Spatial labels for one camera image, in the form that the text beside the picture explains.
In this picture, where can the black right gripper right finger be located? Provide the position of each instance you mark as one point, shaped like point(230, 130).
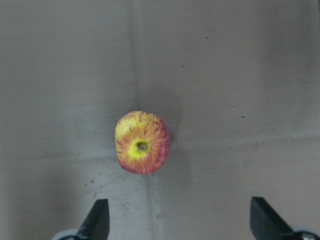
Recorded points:
point(266, 223)

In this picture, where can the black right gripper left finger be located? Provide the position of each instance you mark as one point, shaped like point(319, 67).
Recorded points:
point(96, 225)

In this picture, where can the yellow red apple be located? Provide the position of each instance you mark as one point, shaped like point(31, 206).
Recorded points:
point(142, 142)

